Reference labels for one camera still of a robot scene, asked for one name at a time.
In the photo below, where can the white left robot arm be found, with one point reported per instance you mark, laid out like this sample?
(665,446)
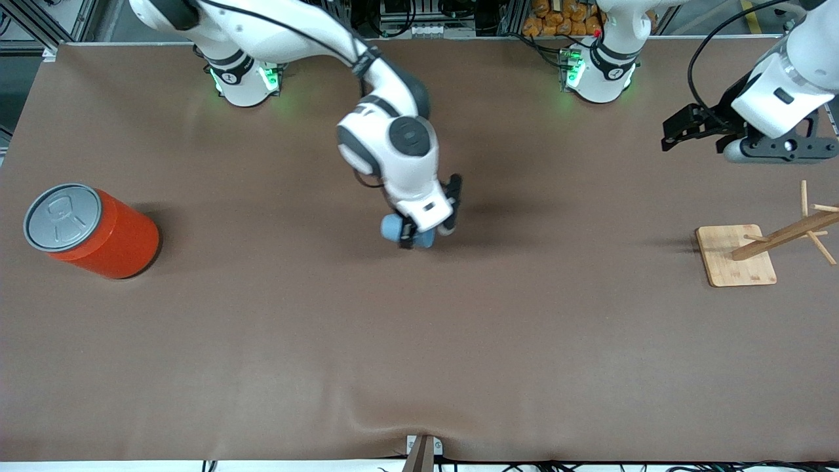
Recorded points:
(606,78)

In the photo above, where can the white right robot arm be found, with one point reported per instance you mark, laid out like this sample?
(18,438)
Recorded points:
(308,39)

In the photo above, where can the light blue plastic cup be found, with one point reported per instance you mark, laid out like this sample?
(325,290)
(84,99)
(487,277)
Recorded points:
(390,228)

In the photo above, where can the metal camera pole bracket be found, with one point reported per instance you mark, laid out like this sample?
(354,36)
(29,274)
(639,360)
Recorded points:
(423,455)

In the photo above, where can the brown table mat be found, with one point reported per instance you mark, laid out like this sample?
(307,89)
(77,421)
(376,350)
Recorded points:
(419,328)

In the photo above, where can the aluminium frame post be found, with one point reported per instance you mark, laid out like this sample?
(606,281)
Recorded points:
(82,19)
(29,26)
(512,16)
(337,10)

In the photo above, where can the orange can with silver lid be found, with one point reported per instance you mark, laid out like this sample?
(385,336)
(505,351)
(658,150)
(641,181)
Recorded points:
(111,242)

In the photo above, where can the white terminal strip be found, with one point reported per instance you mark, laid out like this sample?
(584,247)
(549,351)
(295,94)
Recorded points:
(429,30)

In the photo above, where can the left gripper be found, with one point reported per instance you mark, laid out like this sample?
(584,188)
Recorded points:
(726,109)

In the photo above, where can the bag of orange snacks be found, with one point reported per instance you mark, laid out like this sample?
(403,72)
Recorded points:
(557,23)

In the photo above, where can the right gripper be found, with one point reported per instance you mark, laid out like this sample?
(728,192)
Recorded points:
(454,191)

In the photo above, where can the wooden cup rack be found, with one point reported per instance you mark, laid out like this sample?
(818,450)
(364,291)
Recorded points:
(734,262)

